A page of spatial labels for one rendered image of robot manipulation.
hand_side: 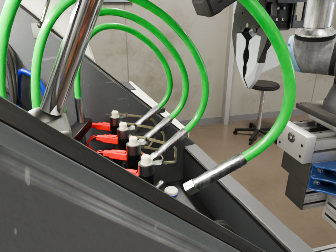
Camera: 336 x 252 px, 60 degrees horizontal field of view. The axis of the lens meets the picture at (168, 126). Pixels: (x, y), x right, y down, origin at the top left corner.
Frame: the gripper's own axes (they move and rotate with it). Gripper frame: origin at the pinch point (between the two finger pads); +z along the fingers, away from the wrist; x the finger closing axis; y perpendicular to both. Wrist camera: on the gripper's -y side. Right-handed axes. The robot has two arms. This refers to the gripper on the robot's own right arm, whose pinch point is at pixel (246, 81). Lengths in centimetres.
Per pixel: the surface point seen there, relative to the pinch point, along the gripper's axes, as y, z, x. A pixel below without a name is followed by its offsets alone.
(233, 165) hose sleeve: -9.5, 8.1, -11.5
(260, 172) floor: 127, 123, 132
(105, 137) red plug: -21.3, 15.4, 19.9
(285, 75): -4.5, -4.1, -13.3
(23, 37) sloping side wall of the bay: -34.9, -5.5, 32.9
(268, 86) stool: 167, 63, 182
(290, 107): -3.6, -0.2, -13.9
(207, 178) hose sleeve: -12.6, 10.2, -10.0
